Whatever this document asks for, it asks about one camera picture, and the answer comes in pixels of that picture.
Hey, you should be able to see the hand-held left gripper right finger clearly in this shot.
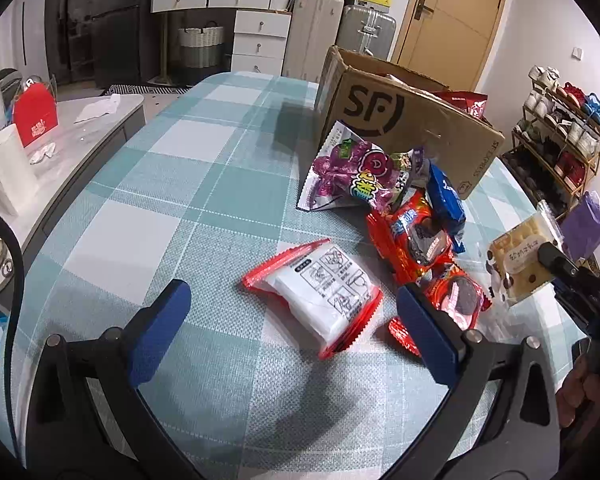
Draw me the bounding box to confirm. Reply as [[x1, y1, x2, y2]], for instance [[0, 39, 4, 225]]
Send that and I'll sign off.
[[380, 282, 561, 480]]

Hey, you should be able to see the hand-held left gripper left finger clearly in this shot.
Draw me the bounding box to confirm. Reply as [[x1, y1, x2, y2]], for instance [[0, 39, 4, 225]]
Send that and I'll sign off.
[[27, 280, 203, 480]]

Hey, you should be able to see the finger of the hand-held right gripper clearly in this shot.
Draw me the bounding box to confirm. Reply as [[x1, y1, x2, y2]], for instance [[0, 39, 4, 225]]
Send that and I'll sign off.
[[537, 242, 581, 283]]

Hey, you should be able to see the red foil snack packet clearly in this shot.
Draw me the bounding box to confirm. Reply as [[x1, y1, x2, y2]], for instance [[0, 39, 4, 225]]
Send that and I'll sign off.
[[387, 316, 423, 358]]

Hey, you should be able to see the clear cracker packet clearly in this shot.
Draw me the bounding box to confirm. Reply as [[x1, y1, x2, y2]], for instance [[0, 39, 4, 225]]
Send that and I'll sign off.
[[485, 200, 566, 308]]

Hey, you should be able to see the red cookie packet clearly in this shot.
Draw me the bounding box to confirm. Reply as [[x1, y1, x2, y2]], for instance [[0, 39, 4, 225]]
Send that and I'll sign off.
[[420, 262, 492, 331], [366, 191, 456, 286]]

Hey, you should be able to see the red white snack packet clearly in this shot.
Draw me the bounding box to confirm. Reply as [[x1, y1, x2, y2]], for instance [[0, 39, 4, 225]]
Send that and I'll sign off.
[[242, 240, 383, 360]]

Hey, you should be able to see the blue cookie packet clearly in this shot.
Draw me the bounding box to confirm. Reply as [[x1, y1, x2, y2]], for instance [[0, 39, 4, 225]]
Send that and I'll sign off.
[[425, 160, 467, 253]]

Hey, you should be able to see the brown cardboard box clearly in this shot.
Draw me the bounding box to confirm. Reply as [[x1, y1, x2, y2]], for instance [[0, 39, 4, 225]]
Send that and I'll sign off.
[[314, 45, 506, 201]]

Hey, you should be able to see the purple grape candy packet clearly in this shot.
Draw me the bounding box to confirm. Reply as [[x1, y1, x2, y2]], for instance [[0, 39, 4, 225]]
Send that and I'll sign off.
[[296, 120, 426, 211]]

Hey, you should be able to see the red triangular chip packet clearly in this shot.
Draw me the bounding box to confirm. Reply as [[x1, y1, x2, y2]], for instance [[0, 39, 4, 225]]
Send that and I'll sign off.
[[430, 90, 488, 121]]

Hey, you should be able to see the person's right hand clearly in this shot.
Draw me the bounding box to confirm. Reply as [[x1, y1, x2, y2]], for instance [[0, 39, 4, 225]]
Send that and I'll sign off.
[[555, 370, 600, 428]]

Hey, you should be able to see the purple paper bag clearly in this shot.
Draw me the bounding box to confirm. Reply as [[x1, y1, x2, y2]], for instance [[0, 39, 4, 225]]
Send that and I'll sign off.
[[560, 191, 600, 263]]

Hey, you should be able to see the wooden shoe rack with shoes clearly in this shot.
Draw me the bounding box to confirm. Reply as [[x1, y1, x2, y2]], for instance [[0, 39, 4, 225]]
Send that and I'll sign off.
[[502, 65, 600, 211]]

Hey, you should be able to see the teal checked tablecloth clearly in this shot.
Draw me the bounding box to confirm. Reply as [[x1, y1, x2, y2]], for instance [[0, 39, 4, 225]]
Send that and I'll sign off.
[[0, 71, 588, 480]]

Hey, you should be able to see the grey side table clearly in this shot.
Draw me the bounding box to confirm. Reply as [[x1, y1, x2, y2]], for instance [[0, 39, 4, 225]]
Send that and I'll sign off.
[[0, 95, 146, 306]]

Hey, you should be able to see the crumpled white wrapper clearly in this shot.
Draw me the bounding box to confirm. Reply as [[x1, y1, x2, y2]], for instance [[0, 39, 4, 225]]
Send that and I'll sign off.
[[29, 142, 57, 163]]

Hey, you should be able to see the white cup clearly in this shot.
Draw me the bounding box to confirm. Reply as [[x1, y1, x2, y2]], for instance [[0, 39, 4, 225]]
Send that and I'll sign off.
[[0, 124, 40, 216]]

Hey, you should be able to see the white tissue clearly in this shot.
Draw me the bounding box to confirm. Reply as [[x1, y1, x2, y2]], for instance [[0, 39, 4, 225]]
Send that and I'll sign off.
[[74, 95, 123, 125]]

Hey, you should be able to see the black white patterned rug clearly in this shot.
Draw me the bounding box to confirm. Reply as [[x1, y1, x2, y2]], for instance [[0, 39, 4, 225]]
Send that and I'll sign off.
[[102, 82, 193, 97]]

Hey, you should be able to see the red gift box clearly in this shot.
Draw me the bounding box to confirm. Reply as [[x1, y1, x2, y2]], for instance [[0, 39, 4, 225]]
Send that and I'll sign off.
[[12, 77, 61, 148]]

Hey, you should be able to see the wooden door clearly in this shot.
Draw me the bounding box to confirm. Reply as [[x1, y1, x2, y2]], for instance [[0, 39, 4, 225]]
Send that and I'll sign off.
[[390, 0, 513, 93]]

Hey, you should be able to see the grey white laundry basket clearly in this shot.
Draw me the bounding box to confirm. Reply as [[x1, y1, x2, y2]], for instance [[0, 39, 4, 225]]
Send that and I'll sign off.
[[176, 20, 226, 68]]

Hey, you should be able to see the silver suitcase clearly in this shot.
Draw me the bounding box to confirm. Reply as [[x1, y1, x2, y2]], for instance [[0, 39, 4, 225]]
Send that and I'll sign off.
[[337, 4, 398, 61]]

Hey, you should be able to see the grey refrigerator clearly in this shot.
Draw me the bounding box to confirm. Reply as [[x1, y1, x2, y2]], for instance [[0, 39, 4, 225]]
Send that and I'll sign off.
[[87, 0, 153, 88]]

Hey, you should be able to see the dark glass cabinet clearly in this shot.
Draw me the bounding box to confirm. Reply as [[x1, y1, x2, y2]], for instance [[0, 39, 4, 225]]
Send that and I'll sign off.
[[45, 0, 98, 83]]

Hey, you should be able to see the white drawer desk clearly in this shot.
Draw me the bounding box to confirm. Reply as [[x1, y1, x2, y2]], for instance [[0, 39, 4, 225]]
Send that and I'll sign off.
[[151, 0, 293, 76]]

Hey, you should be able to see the beige suitcase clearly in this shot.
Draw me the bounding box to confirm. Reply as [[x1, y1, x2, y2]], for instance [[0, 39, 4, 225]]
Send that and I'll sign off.
[[280, 0, 346, 81]]

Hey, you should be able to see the black cable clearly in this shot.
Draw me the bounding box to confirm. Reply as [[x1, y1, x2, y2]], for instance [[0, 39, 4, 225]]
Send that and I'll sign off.
[[0, 202, 28, 480]]

